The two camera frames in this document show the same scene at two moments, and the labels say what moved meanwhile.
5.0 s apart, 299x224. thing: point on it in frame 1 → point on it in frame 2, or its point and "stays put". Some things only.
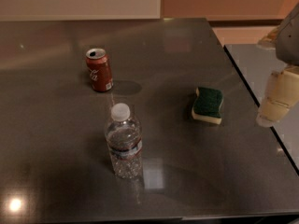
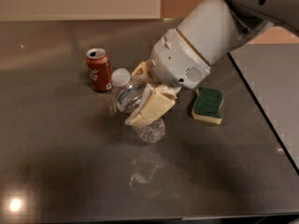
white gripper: [290, 39] → [177, 61]
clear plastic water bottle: [123, 136] → [127, 94]
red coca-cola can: [100, 70] stays put
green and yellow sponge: [206, 105] stays put
